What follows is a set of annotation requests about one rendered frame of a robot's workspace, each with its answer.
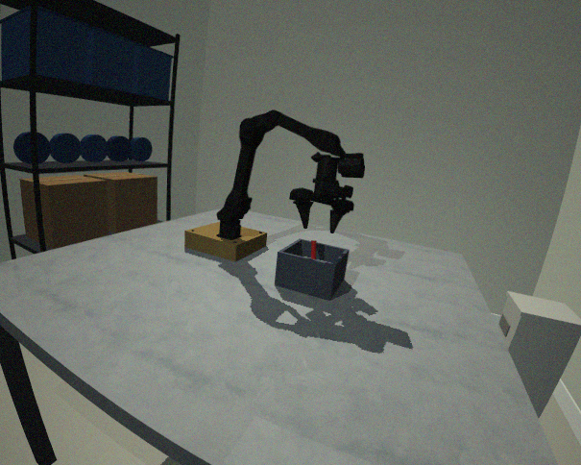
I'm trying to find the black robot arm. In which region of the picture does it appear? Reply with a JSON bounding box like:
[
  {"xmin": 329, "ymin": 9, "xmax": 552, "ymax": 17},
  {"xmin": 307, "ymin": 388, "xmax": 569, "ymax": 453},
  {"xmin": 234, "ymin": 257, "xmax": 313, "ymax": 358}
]
[{"xmin": 216, "ymin": 110, "xmax": 365, "ymax": 240}]

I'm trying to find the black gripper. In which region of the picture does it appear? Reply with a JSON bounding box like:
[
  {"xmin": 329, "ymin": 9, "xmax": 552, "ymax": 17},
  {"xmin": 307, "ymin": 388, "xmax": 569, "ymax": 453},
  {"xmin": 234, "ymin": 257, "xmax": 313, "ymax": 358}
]
[{"xmin": 289, "ymin": 174, "xmax": 353, "ymax": 233}]

